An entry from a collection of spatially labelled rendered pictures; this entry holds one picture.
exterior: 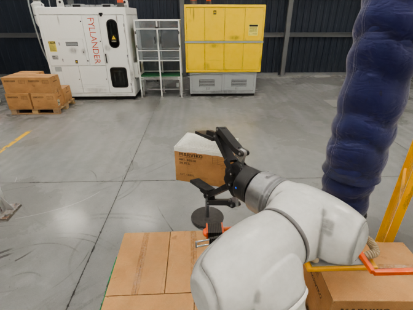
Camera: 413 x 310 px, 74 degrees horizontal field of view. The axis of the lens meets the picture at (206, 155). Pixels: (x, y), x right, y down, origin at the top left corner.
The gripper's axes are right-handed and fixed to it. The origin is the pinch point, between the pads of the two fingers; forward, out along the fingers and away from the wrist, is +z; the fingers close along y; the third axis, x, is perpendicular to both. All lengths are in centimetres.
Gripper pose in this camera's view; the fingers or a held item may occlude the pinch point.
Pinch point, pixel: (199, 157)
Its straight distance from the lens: 71.4
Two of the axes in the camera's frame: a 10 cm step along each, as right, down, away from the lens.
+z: -6.2, -3.1, 7.2
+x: -7.8, 1.1, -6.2
